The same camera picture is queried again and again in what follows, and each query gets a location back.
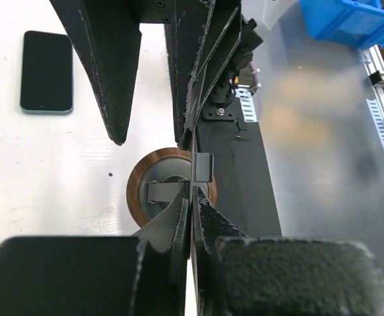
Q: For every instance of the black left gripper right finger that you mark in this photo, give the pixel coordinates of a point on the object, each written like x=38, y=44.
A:
x=236, y=274

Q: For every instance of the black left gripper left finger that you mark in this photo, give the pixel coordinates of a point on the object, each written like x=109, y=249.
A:
x=141, y=274

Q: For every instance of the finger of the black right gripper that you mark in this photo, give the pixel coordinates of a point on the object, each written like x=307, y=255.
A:
x=107, y=40
x=200, y=40

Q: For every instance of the blue-edged black phone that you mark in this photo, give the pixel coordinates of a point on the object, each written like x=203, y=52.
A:
x=47, y=74

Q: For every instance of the grey stand with wooden base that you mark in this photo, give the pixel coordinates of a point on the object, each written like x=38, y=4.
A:
x=155, y=181

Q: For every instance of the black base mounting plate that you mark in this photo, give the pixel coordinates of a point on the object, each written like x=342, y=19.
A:
x=244, y=187

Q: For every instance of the blue plastic storage bin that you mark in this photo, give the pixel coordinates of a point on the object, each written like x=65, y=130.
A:
x=358, y=24

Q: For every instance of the right white cable duct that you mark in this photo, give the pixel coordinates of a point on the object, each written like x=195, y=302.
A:
x=247, y=104

